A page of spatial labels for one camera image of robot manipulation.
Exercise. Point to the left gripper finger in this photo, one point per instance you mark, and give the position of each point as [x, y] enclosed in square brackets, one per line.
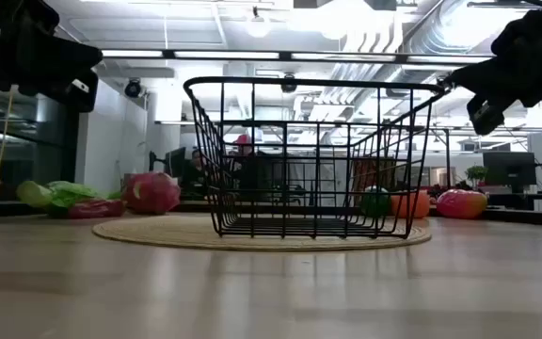
[71, 92]
[66, 59]

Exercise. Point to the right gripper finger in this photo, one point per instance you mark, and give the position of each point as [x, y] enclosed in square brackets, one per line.
[489, 113]
[497, 75]

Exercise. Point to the red and yellow mango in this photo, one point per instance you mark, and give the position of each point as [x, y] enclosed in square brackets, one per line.
[461, 204]

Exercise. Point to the green romaine lettuce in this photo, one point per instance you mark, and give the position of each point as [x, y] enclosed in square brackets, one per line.
[68, 192]

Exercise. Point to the red chili pepper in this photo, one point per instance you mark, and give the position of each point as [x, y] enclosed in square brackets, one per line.
[94, 208]

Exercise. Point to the orange citrus fruit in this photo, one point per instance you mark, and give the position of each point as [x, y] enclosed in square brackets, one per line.
[400, 207]

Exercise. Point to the pink dragon fruit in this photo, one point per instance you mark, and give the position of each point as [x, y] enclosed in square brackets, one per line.
[153, 193]

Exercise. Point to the round green fruit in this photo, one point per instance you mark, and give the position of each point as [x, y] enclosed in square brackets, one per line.
[370, 203]

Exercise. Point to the black computer monitor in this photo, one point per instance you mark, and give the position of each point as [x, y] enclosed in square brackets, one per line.
[175, 162]
[509, 168]

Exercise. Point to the green potted plant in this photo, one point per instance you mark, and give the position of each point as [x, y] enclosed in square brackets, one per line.
[476, 173]

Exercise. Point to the dark leafy plant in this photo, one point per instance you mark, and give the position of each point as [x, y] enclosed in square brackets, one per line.
[445, 188]

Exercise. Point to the dark office desk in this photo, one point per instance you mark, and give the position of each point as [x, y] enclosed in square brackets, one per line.
[511, 200]

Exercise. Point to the brown wooden cabinet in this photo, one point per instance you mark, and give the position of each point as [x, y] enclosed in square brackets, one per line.
[370, 172]

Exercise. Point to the black ceiling fixture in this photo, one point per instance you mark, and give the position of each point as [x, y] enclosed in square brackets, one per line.
[380, 4]
[312, 4]

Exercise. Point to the person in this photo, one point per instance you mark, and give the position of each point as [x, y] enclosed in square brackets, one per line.
[196, 165]
[243, 153]

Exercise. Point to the round woven straw placemat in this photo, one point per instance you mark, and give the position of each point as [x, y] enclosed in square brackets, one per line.
[158, 233]

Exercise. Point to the red cap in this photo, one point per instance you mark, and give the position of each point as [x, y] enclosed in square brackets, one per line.
[243, 139]

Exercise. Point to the black ceiling camera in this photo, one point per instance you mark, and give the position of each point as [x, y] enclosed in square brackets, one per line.
[289, 88]
[133, 88]

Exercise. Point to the black table frame rail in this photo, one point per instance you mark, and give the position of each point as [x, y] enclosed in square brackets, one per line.
[3, 208]
[534, 218]
[196, 206]

